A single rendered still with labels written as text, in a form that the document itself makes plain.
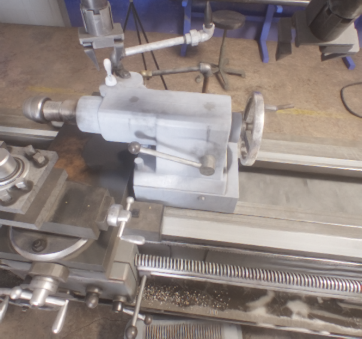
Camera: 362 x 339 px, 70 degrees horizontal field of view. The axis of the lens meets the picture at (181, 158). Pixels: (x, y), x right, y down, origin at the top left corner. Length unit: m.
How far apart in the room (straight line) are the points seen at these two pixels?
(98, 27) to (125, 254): 0.64
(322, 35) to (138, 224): 0.67
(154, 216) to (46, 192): 0.32
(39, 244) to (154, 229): 0.31
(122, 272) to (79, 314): 0.88
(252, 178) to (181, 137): 0.51
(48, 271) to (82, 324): 0.92
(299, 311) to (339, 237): 0.47
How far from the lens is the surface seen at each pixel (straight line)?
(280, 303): 1.33
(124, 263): 0.89
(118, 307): 1.07
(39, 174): 0.69
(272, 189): 1.16
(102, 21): 0.68
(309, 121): 2.76
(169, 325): 1.38
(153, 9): 3.91
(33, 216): 0.72
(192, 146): 0.75
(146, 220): 0.85
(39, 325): 1.79
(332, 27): 0.52
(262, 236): 0.90
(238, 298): 1.28
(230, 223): 0.89
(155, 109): 0.74
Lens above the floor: 1.63
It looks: 50 degrees down
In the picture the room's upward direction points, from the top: 2 degrees clockwise
